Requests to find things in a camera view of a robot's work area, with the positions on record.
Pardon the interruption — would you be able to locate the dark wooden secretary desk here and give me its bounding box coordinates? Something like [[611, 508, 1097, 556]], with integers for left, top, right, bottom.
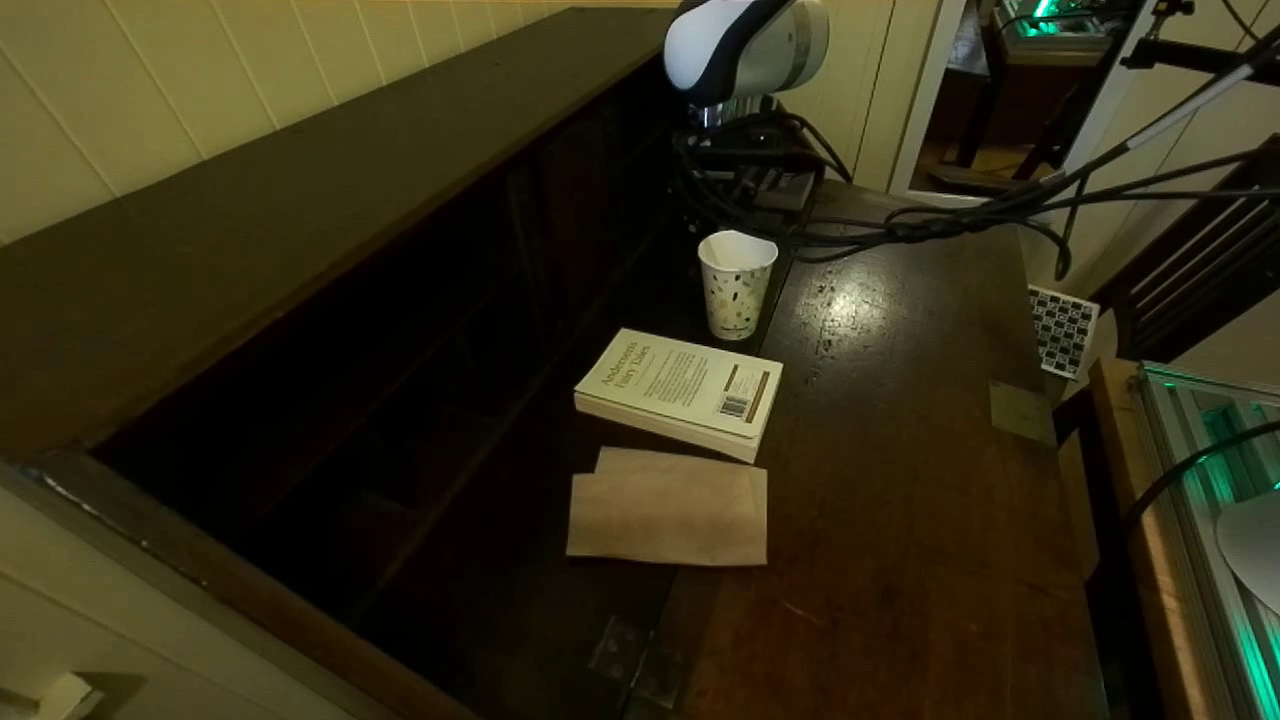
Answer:
[[0, 7, 1104, 720]]

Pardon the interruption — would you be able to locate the small sticky note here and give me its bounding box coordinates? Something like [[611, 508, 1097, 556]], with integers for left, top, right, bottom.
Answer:
[[986, 383, 1054, 449]]

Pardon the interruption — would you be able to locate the green-lit robot base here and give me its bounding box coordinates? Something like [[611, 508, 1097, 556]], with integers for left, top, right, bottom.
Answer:
[[1133, 362, 1280, 720]]

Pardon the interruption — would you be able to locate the black cable bundle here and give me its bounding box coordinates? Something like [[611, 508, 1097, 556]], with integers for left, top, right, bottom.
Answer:
[[675, 34, 1280, 266]]

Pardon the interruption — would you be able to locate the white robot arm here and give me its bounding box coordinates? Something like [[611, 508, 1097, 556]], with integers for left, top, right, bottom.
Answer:
[[663, 0, 831, 107]]

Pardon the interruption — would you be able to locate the white perforated box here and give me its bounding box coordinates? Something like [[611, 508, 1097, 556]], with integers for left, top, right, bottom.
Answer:
[[1029, 284, 1100, 381]]

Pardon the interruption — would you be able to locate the white paperback book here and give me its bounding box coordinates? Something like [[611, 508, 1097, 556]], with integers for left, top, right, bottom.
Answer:
[[570, 328, 785, 465]]

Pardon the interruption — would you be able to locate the white dotted paper coffee cup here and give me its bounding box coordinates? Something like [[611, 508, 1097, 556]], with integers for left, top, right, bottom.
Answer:
[[697, 226, 780, 340]]

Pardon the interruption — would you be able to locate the dark wooden chair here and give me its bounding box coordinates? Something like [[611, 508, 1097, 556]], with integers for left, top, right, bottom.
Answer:
[[1091, 134, 1280, 358]]

